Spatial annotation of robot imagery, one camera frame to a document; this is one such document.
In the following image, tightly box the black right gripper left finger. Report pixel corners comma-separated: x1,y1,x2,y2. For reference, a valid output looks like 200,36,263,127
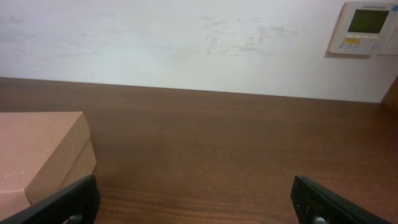
1,175,101,224

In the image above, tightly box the brown cardboard box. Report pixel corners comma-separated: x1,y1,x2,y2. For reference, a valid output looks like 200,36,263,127
1,111,96,220

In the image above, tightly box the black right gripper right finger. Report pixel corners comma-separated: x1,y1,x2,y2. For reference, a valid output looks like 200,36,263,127
290,175,391,224

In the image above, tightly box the wall thermostat control panel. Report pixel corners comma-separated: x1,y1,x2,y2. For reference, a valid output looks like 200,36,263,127
328,1,397,57

